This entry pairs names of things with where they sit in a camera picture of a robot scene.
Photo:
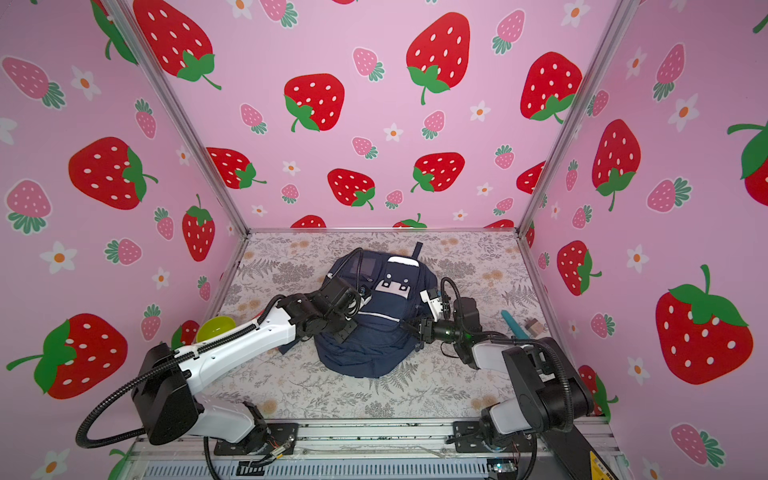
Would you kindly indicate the teal pen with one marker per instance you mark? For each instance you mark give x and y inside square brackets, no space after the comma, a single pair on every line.
[516,329]

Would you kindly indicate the navy blue student backpack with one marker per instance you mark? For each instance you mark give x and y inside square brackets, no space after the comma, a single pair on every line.
[390,287]

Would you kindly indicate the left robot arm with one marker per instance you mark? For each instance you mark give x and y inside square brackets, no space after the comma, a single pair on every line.
[167,393]

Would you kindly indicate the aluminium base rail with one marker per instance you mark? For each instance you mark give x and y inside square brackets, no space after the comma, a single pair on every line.
[396,448]

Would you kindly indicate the small eraser block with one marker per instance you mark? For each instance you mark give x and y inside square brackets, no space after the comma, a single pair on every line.
[535,328]

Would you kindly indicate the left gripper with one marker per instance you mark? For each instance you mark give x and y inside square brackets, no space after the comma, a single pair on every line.
[345,334]

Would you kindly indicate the green bowl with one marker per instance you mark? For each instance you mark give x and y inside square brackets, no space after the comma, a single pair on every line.
[215,327]

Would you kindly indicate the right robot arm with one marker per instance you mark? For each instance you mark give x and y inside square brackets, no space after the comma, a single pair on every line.
[549,394]

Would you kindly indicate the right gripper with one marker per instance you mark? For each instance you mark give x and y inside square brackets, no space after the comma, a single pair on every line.
[426,330]

